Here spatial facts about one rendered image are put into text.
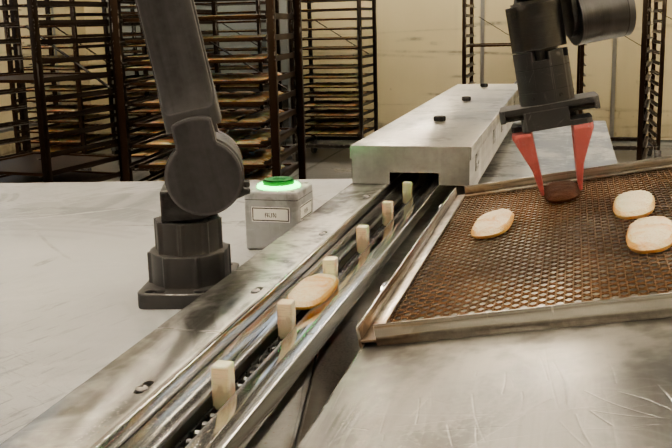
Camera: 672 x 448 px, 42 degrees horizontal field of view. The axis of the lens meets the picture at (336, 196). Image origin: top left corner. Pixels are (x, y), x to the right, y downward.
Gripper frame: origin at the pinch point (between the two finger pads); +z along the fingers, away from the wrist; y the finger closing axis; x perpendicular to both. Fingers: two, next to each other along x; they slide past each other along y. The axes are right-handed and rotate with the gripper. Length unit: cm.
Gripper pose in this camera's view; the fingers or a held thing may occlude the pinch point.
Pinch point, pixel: (560, 184)
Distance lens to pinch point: 97.8
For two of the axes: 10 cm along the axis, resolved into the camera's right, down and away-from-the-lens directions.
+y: 9.6, -1.5, -2.4
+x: 2.1, -1.8, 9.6
